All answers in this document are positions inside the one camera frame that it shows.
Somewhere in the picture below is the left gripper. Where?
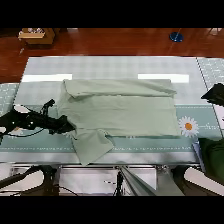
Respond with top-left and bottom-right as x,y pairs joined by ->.
49,114 -> 77,135

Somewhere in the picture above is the pale green shirt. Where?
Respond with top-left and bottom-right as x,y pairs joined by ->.
56,78 -> 181,167

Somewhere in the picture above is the cardboard box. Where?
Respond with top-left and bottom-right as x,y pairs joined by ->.
17,27 -> 56,46

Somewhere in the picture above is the blue round object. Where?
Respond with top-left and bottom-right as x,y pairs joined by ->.
168,31 -> 185,44

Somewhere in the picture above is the dark green garment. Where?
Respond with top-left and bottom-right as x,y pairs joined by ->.
198,136 -> 224,186

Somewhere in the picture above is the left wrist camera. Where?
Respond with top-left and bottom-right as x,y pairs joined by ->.
41,98 -> 56,116

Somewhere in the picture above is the black cable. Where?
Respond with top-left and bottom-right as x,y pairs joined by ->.
0,127 -> 46,139

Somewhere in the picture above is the silver frame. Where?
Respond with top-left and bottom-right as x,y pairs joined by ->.
0,161 -> 224,197

